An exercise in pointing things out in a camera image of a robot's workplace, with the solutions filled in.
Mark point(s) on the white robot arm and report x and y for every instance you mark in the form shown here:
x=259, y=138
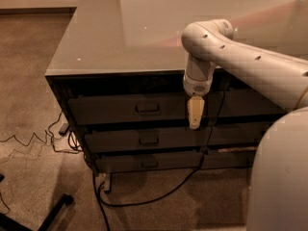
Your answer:
x=278, y=196

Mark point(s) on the dark drawer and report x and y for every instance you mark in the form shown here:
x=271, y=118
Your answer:
x=247, y=103
x=238, y=133
x=234, y=157
x=145, y=162
x=89, y=110
x=146, y=139

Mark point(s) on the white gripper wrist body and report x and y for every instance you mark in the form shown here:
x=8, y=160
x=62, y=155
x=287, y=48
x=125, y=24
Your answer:
x=197, y=87

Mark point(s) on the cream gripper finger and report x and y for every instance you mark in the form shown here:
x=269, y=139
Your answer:
x=195, y=111

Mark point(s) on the grey cabinet with glossy top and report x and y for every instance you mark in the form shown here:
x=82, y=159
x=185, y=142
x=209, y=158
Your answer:
x=117, y=47

